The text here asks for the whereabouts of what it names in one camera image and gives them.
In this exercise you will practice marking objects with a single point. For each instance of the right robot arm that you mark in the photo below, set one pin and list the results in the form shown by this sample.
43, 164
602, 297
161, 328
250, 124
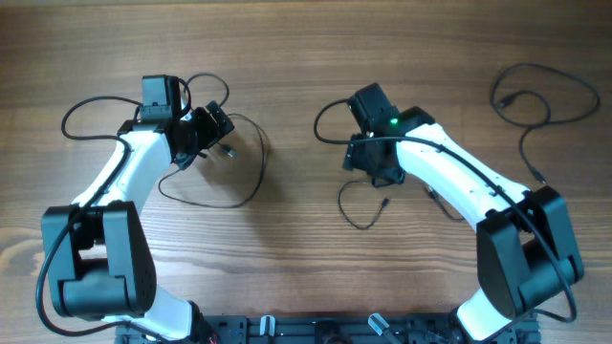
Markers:
526, 248

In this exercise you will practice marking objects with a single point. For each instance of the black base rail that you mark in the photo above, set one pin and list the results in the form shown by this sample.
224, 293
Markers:
427, 328

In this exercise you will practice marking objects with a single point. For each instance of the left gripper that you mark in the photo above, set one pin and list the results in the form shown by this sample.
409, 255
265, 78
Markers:
218, 120

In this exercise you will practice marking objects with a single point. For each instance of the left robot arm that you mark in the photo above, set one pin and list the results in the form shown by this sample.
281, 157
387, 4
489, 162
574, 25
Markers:
98, 272

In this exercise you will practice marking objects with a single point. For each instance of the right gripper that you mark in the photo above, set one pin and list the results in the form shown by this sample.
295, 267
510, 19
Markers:
357, 156

